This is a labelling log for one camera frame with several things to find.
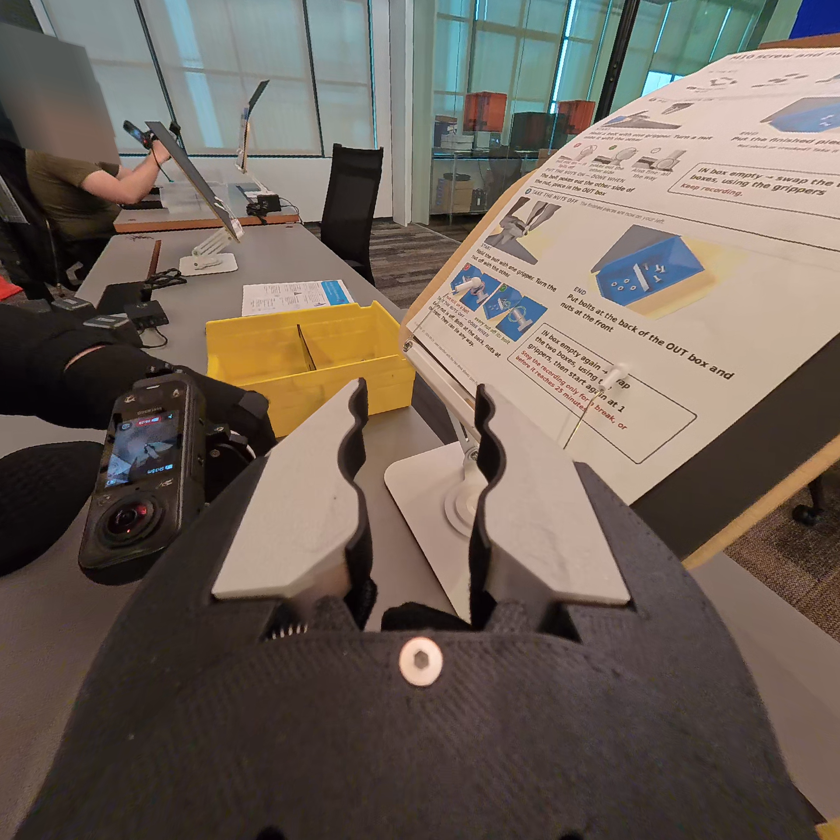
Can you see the person's left forearm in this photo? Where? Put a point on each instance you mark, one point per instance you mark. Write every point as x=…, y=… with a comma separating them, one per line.
x=33, y=354

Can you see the clear stand bracket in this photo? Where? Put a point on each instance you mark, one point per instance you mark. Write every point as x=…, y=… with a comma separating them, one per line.
x=469, y=453

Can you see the yellow plastic bin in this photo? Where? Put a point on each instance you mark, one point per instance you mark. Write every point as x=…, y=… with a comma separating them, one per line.
x=295, y=400

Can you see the glass display cabinet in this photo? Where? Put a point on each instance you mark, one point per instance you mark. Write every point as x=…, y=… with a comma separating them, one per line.
x=499, y=170

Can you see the tilted document stand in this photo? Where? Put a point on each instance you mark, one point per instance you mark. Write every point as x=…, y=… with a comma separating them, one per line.
x=197, y=177
x=253, y=124

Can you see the curved document stand board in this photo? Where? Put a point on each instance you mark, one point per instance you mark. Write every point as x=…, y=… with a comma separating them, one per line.
x=754, y=453

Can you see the person's left hand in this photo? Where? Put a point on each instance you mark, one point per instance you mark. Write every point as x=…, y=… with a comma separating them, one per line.
x=98, y=387

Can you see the white leaflet blue label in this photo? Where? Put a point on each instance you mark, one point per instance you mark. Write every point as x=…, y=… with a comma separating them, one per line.
x=289, y=295

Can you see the black office chair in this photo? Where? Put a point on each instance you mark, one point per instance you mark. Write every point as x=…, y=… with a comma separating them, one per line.
x=351, y=197

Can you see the small black device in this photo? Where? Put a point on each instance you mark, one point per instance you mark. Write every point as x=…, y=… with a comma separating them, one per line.
x=266, y=203

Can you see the black flat device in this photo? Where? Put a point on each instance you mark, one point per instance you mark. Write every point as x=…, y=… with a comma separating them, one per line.
x=124, y=296

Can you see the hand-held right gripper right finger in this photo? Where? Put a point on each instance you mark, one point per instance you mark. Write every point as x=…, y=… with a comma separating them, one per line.
x=551, y=531

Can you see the black power adapter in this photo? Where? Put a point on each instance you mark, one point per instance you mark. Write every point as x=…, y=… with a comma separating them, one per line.
x=148, y=315

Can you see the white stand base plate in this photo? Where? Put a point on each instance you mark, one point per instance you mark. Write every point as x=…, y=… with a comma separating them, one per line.
x=420, y=499

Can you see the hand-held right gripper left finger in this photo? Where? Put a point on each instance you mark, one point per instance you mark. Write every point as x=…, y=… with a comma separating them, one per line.
x=295, y=518

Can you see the blue storage bins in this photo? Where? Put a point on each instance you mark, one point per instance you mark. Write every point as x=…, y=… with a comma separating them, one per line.
x=817, y=16

